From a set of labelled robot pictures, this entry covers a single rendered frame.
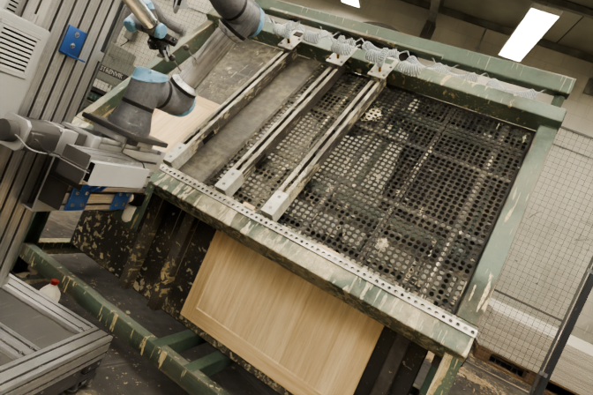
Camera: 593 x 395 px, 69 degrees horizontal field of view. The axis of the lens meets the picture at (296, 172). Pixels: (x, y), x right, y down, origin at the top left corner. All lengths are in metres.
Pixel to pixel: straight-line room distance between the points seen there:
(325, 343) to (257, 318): 0.34
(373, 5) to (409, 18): 0.61
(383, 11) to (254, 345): 6.32
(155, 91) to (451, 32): 6.30
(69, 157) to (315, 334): 1.22
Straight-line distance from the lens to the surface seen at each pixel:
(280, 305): 2.03
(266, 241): 1.77
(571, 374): 5.65
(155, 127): 2.43
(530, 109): 2.35
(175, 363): 2.09
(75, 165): 1.37
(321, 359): 2.00
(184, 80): 1.71
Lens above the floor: 1.18
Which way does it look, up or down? 2 degrees down
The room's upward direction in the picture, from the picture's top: 24 degrees clockwise
